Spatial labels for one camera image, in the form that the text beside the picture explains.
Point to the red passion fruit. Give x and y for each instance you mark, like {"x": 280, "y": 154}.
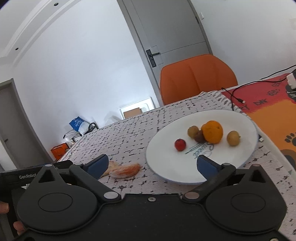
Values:
{"x": 180, "y": 144}

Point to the peeled citrus piece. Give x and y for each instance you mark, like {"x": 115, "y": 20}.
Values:
{"x": 124, "y": 172}
{"x": 113, "y": 165}

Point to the black patterned white tablecloth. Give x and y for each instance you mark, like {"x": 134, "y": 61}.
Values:
{"x": 129, "y": 139}

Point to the large orange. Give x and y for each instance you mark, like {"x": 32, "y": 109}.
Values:
{"x": 212, "y": 131}

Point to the blue plastic bag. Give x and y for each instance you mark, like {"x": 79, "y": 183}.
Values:
{"x": 77, "y": 125}

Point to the grey side door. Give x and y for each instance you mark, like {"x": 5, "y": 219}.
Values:
{"x": 18, "y": 129}

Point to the black metal rack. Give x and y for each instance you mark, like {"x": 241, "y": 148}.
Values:
{"x": 92, "y": 127}

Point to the clear plastic bag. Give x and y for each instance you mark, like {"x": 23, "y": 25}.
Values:
{"x": 111, "y": 119}

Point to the white framed board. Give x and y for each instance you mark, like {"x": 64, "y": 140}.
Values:
{"x": 148, "y": 103}

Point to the white charger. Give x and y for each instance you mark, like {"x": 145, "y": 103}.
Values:
{"x": 291, "y": 80}

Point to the white ceramic bowl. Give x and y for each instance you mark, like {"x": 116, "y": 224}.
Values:
{"x": 166, "y": 162}

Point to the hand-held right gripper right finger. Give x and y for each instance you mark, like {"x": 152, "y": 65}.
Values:
{"x": 205, "y": 166}

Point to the red and orange desk mat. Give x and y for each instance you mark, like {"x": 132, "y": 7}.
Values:
{"x": 272, "y": 111}

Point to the brown cardboard sheet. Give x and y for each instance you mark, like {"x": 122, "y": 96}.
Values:
{"x": 132, "y": 113}

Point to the dark brown passion fruit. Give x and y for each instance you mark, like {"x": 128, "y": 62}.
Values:
{"x": 199, "y": 137}

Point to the person's left hand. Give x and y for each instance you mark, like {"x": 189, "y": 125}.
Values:
{"x": 4, "y": 207}

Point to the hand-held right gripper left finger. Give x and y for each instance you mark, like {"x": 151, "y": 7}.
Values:
{"x": 97, "y": 165}

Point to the yellow-green passion fruit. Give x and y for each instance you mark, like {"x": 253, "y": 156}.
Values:
{"x": 192, "y": 131}
{"x": 233, "y": 138}

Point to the orange chair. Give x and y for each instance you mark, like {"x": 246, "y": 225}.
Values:
{"x": 196, "y": 78}

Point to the orange box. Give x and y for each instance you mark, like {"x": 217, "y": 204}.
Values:
{"x": 59, "y": 151}

